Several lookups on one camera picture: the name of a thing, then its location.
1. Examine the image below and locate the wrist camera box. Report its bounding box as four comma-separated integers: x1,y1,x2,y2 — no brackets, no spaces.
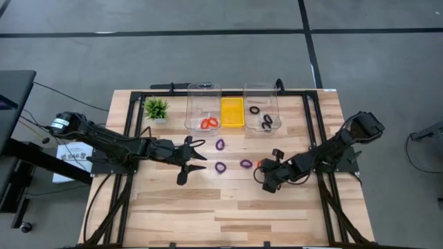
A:
152,138,176,153
289,151,309,172

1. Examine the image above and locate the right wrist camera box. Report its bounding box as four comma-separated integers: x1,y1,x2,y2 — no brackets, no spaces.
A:
289,151,309,172

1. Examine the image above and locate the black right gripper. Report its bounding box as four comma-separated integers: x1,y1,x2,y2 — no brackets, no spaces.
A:
259,148,293,194

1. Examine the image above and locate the black desk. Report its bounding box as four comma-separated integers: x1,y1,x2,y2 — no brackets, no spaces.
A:
0,70,93,230

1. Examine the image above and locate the black floor cable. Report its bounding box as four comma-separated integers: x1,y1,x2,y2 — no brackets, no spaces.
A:
405,133,443,174
33,81,110,113

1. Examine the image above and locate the white printed paper sheet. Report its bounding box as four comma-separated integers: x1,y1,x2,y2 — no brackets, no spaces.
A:
52,142,93,184

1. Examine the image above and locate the black metal table frame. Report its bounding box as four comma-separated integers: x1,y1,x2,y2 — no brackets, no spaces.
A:
81,89,373,248

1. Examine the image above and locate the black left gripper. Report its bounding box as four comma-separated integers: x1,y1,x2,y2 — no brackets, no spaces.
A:
165,135,208,186

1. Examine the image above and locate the green plant in white pot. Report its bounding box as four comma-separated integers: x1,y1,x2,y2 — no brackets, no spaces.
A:
143,96,170,124

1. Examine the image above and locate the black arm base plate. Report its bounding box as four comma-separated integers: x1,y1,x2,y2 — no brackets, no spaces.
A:
90,151,140,176
309,147,360,174

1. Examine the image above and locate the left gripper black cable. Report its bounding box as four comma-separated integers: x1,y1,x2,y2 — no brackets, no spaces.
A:
179,138,207,149

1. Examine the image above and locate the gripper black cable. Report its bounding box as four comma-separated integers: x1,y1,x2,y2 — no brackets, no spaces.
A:
253,165,278,186
179,138,207,149

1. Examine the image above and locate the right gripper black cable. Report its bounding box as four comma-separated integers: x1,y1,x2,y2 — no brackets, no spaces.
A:
253,165,278,186

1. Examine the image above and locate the yellow plastic basket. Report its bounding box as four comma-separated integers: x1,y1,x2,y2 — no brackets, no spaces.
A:
220,97,246,128

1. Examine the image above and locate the clear plastic bin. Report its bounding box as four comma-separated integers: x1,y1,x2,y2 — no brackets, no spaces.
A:
242,82,283,138
184,82,223,137

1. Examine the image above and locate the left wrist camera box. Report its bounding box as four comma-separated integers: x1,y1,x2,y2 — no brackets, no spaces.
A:
152,138,176,153

